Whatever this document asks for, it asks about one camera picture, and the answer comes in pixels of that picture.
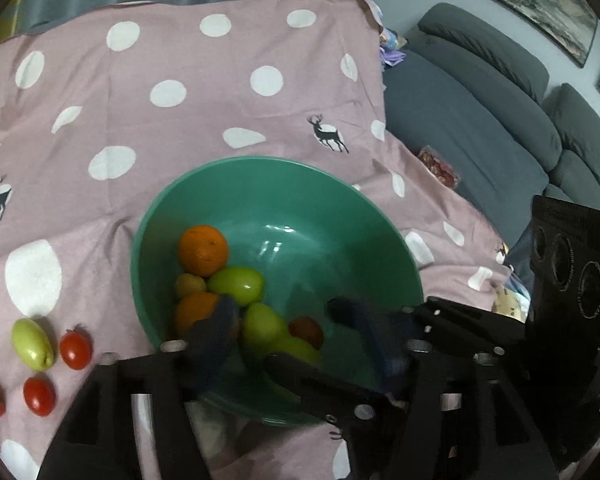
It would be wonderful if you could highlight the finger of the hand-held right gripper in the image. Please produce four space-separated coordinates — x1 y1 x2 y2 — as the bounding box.
262 352 411 441
410 296 531 356

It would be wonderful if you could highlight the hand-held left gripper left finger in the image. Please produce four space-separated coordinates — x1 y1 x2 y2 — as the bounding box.
37 295 243 480

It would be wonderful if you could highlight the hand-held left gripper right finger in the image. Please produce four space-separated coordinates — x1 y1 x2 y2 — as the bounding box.
327 297 556 480

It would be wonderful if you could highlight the large orange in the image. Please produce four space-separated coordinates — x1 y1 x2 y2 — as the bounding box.
173 291 221 341

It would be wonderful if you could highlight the green pear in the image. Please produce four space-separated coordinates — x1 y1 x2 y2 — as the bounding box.
242 302 291 356

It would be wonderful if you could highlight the small yellow round fruit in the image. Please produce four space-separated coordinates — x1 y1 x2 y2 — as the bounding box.
174 272 208 301

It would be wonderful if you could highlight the green plastic bowl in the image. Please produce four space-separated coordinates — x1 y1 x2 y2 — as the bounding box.
130 156 423 428

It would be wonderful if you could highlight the small orange mandarin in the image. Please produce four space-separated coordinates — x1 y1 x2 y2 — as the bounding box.
178 224 229 277

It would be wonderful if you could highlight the red snack packet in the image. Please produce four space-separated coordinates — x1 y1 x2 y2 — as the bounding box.
417 145 463 191

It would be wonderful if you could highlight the grey sofa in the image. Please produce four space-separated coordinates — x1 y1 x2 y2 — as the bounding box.
382 2 600 261

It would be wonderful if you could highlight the pink polka dot blanket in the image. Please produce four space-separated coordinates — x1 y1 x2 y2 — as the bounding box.
0 0 516 480

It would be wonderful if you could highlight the framed landscape painting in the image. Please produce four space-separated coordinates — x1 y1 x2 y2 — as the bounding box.
480 0 600 68

